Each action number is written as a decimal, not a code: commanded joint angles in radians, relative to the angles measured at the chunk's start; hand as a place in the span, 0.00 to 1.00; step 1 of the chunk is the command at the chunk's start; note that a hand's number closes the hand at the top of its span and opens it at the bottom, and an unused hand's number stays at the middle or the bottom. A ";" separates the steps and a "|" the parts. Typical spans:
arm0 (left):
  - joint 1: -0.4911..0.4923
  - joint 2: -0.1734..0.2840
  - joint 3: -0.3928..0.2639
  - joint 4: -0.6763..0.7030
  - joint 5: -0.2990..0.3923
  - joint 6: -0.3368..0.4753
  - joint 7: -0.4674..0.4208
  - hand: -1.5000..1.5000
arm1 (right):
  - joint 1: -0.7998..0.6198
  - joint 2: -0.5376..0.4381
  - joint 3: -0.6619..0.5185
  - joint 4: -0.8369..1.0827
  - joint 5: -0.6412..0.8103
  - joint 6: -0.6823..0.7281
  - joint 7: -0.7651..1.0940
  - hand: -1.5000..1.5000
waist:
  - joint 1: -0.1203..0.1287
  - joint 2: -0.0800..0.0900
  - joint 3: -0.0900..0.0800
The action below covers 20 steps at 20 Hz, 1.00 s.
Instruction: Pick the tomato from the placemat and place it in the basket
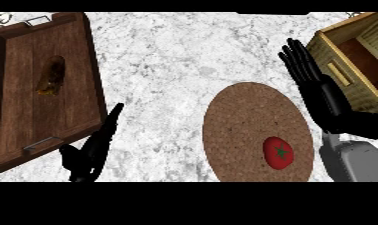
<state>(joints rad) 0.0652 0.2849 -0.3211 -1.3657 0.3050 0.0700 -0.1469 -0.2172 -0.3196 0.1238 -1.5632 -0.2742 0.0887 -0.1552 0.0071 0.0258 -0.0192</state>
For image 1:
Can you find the red tomato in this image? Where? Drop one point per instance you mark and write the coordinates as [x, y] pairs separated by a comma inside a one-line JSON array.
[[278, 153]]

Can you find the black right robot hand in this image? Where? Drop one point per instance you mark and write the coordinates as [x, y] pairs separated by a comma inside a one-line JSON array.
[[323, 99]]

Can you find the brown wooden tray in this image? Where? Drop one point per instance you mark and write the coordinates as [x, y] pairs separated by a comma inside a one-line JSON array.
[[47, 85]]

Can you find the brown pastry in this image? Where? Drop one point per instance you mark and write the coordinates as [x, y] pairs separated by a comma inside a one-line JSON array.
[[53, 76]]

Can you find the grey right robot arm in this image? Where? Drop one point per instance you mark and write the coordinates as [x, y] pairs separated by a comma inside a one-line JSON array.
[[352, 160]]

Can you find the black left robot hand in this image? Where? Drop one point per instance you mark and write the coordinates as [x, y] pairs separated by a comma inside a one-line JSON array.
[[94, 149]]

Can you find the round brown placemat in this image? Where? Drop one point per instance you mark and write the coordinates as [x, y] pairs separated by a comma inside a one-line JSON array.
[[259, 132]]

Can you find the tan wooden basket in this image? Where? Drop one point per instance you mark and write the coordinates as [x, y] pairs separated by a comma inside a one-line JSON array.
[[351, 60]]

